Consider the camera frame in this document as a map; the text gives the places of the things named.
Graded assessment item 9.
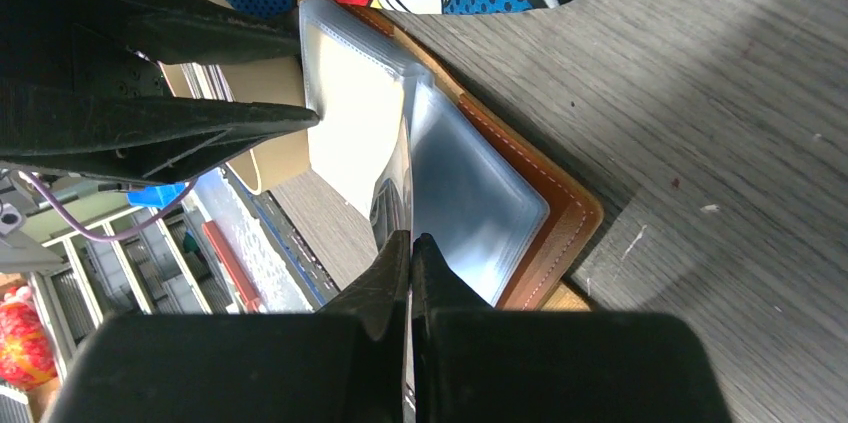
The brown leather card holder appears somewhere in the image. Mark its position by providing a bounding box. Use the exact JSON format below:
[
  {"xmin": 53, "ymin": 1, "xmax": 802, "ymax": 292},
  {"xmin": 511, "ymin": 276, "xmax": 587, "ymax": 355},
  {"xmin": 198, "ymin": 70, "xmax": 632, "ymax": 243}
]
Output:
[{"xmin": 299, "ymin": 0, "xmax": 604, "ymax": 311}]

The beige oval card tray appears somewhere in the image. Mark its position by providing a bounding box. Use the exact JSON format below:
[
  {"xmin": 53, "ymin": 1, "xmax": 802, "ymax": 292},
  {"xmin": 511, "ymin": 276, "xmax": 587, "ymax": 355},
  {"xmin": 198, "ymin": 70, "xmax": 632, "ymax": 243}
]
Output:
[{"xmin": 143, "ymin": 0, "xmax": 318, "ymax": 189}]

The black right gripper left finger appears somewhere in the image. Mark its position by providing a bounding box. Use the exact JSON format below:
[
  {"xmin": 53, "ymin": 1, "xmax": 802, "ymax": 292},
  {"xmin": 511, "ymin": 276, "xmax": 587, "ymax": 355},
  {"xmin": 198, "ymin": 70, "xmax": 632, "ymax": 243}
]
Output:
[{"xmin": 46, "ymin": 231, "xmax": 411, "ymax": 422}]

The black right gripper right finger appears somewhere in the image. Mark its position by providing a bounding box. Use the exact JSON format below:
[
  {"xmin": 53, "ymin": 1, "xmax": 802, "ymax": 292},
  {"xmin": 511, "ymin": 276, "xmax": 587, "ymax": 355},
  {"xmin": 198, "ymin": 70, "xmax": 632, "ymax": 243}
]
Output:
[{"xmin": 411, "ymin": 234, "xmax": 731, "ymax": 422}]

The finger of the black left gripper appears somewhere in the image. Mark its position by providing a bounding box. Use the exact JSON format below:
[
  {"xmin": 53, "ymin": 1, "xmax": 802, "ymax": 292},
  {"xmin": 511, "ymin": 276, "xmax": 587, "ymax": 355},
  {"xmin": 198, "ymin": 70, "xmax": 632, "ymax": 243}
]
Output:
[
  {"xmin": 1, "ymin": 0, "xmax": 300, "ymax": 64},
  {"xmin": 0, "ymin": 22, "xmax": 321, "ymax": 188}
]

